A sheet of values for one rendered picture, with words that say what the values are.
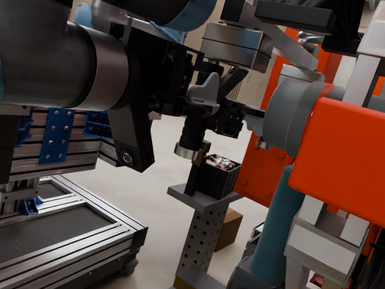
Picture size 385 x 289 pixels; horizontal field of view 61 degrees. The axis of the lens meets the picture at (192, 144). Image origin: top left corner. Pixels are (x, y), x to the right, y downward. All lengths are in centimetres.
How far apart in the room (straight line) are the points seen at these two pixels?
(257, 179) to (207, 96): 69
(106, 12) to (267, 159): 66
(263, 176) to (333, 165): 86
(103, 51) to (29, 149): 73
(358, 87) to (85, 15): 53
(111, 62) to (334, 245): 26
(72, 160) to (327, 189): 95
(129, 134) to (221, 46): 18
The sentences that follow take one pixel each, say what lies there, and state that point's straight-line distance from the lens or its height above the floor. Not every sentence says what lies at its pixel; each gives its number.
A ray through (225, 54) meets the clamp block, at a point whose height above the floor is 91.
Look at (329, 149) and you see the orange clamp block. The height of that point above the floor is 85.
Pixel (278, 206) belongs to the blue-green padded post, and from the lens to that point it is 73.
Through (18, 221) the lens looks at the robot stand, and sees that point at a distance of 132.
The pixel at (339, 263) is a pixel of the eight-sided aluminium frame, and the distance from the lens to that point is 35.
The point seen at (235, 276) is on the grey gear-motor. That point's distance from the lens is 100.
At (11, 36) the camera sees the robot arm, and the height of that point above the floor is 87.
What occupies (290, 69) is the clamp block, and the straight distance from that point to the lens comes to 79.
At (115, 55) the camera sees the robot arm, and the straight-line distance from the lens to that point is 31.
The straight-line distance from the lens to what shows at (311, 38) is 67.
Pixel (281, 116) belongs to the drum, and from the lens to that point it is 56.
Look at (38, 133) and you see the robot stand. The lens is 100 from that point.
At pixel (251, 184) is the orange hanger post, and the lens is 112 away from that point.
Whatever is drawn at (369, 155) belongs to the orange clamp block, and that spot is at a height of 86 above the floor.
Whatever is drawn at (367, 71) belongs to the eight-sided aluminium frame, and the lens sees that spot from 33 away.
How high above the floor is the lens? 88
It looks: 12 degrees down
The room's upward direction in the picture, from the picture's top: 16 degrees clockwise
